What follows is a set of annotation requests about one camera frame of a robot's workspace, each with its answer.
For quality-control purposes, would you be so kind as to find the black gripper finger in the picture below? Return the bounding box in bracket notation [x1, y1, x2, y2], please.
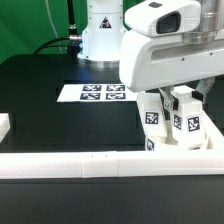
[159, 85, 179, 120]
[192, 77, 215, 103]

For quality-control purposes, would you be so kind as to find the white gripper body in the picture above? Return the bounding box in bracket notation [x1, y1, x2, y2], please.
[119, 31, 224, 92]

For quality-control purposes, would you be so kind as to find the white round stool seat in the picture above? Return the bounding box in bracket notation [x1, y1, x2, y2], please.
[145, 133, 209, 152]

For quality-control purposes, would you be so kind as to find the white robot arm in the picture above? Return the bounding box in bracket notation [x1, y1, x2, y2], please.
[119, 0, 224, 111]

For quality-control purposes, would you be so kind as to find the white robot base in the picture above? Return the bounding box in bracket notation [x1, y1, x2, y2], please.
[77, 0, 127, 69]

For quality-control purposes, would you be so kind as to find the white marker sheet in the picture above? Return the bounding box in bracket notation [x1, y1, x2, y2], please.
[57, 84, 137, 103]

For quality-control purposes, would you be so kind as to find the white right fence rail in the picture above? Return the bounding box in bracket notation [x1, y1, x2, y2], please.
[203, 113, 224, 150]

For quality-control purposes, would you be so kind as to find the white fence rail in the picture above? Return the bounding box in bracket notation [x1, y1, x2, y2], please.
[0, 150, 224, 179]
[0, 113, 10, 143]
[203, 113, 224, 150]

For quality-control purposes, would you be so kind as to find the black cable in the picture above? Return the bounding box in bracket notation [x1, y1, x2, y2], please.
[33, 0, 83, 55]

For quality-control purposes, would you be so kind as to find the white left fence rail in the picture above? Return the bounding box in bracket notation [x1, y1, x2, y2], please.
[0, 113, 10, 143]

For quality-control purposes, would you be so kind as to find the white front fence rail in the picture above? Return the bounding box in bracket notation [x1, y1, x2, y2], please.
[0, 150, 224, 179]

